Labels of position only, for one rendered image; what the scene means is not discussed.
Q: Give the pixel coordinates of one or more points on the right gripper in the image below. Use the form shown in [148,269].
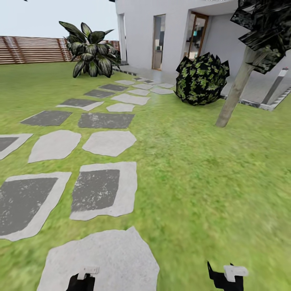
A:
[221,282]

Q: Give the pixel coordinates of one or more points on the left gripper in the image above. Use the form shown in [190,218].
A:
[85,285]

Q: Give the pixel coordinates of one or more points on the fixed window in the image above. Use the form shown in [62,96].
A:
[159,24]

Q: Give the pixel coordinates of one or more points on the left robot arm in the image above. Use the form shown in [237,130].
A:
[83,282]

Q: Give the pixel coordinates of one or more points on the tree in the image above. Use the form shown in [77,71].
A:
[266,43]

